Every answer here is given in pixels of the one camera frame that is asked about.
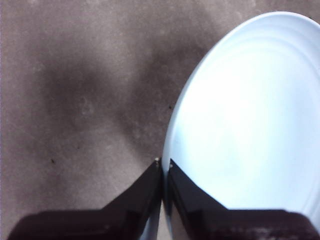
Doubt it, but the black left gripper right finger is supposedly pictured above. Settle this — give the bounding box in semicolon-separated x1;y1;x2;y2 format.
166;158;320;240

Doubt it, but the light blue round plate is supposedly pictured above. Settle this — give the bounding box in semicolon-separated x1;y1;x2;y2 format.
139;11;320;240

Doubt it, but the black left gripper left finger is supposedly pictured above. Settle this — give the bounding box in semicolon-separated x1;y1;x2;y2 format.
7;157;163;240

